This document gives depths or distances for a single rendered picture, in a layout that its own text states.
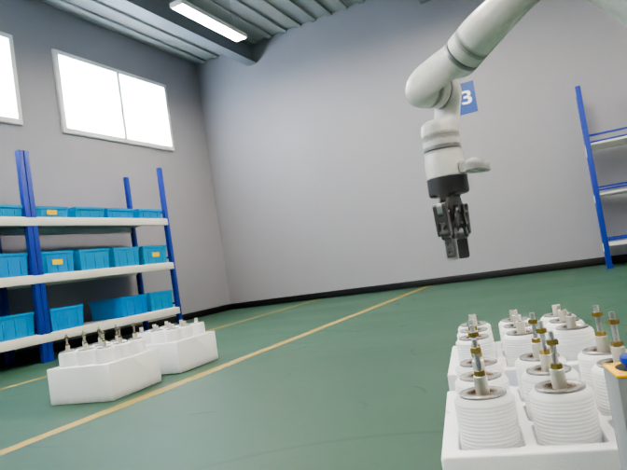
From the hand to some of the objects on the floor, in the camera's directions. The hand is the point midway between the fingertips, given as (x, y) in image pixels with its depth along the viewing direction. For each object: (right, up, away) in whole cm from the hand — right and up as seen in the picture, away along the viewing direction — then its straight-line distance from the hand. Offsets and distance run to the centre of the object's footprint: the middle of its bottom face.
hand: (458, 252), depth 102 cm
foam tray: (-134, -80, +185) cm, 242 cm away
